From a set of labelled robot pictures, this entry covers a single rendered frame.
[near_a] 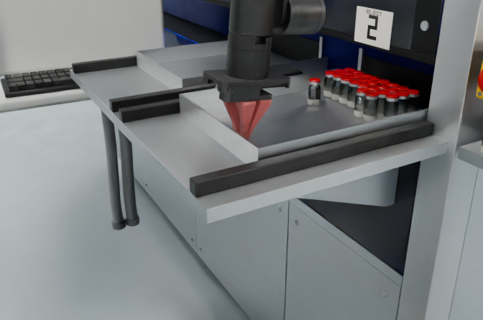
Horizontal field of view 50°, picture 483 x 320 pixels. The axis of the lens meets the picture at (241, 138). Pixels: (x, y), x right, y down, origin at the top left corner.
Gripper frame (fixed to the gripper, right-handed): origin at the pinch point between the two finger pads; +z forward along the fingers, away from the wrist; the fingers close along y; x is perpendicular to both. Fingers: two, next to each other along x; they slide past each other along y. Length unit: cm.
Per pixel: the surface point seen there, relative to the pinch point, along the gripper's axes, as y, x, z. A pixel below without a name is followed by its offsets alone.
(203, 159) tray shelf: -5.1, 1.3, 2.9
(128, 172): 16, 98, 50
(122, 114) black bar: -10.6, 20.2, 2.0
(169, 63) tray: 10, 52, 2
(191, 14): 37, 99, -3
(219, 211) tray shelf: -8.9, -11.1, 3.9
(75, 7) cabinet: -2, 89, -6
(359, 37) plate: 28.1, 9.8, -11.8
